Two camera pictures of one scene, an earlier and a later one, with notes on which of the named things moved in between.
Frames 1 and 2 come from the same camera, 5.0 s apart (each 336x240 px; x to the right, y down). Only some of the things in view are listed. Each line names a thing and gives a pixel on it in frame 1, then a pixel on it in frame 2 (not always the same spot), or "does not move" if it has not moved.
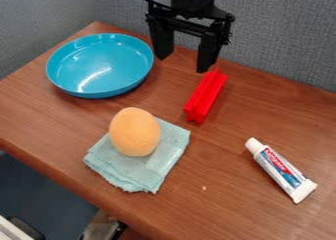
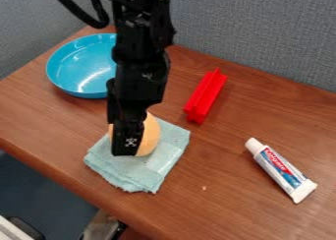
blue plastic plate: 99,65 does not move
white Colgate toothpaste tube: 297,185 does not move
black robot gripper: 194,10 -> 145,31
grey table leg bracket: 105,227 does not move
